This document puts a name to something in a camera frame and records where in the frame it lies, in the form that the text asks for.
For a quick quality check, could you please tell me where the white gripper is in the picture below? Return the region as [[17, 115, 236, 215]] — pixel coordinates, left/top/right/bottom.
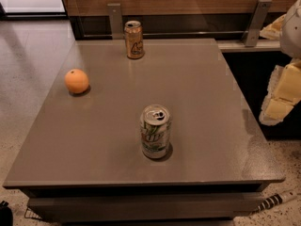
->
[[259, 0, 301, 126]]

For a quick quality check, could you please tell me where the green white 7up can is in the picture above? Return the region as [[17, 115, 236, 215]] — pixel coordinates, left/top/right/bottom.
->
[[140, 105, 172, 159]]

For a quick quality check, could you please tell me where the orange soda can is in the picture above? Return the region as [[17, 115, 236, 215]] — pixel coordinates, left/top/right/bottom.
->
[[124, 21, 145, 59]]

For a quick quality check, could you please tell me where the orange fruit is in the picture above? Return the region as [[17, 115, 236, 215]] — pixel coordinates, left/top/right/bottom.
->
[[64, 69, 89, 94]]

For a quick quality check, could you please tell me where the grey table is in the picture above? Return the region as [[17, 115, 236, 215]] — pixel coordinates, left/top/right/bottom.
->
[[4, 39, 285, 225]]

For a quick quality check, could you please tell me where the black object on floor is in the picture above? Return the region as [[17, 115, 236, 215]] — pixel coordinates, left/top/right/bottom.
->
[[0, 201, 13, 226]]

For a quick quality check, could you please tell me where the striped black white cable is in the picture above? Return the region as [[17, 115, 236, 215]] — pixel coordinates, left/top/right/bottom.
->
[[250, 189, 298, 215]]

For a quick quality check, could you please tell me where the left metal wall bracket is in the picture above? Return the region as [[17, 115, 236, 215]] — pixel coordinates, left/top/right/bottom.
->
[[107, 3, 123, 40]]

